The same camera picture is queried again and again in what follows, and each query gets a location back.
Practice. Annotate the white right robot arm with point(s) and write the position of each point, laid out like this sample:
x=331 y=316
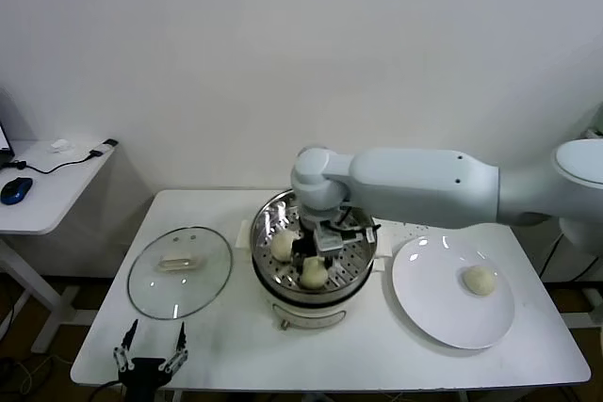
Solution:
x=414 y=185

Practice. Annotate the glass pot lid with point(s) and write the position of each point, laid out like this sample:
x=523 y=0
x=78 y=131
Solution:
x=198 y=279

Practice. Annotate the stainless steel steamer basket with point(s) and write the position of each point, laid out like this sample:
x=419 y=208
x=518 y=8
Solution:
x=268 y=218

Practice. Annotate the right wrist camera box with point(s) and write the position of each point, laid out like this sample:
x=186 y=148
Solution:
x=330 y=238

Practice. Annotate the black laptop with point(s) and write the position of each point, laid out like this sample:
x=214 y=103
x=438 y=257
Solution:
x=4 y=138

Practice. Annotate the blue computer mouse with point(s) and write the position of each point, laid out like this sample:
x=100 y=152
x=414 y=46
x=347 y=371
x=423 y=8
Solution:
x=17 y=190

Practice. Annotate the pale green object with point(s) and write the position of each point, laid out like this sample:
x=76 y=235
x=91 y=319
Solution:
x=598 y=119

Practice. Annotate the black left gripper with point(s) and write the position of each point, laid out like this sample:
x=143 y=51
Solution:
x=141 y=374

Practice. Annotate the white shelf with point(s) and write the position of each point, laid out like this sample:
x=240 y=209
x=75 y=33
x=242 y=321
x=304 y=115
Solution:
x=594 y=133

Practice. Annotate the white electric cooker pot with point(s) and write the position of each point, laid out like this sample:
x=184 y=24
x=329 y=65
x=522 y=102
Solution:
x=306 y=315

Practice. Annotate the white work table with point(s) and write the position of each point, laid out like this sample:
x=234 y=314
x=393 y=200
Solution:
x=367 y=369

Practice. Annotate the white steamed baozi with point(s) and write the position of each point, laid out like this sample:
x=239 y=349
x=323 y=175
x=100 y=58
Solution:
x=478 y=281
x=313 y=275
x=282 y=247

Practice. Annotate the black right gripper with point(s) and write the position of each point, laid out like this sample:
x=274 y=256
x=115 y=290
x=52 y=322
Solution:
x=304 y=246

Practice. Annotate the white side desk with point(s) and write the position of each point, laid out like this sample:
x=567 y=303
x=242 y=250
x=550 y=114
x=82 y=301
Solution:
x=47 y=204

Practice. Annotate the white round plate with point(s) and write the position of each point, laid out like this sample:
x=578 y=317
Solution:
x=424 y=289

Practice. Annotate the crumpled white tissue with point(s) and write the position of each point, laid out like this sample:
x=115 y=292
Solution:
x=60 y=145

